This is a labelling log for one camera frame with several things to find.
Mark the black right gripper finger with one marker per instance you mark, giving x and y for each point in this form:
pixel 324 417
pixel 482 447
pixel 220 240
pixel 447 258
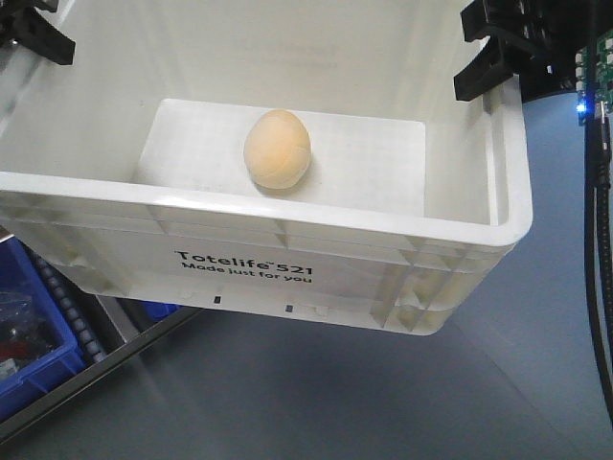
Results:
pixel 481 24
pixel 481 74

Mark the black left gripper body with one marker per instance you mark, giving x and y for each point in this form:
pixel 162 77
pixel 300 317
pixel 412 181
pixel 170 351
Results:
pixel 10 8

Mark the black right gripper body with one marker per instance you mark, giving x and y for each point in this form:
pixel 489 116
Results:
pixel 537 41

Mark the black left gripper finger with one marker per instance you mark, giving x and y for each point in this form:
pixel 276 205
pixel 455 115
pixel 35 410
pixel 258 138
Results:
pixel 34 32

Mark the white plastic Totelife tote box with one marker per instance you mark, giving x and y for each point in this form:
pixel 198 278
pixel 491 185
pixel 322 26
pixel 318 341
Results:
pixel 125 170

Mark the cream round plush toy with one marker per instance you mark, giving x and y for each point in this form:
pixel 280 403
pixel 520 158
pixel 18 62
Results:
pixel 277 150

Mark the green circuit board with LED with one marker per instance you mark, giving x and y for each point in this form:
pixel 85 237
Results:
pixel 603 77

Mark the blue parts bin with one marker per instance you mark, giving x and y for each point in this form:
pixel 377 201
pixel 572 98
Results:
pixel 39 351

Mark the metal shelf rail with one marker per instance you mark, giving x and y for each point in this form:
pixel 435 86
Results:
pixel 109 331

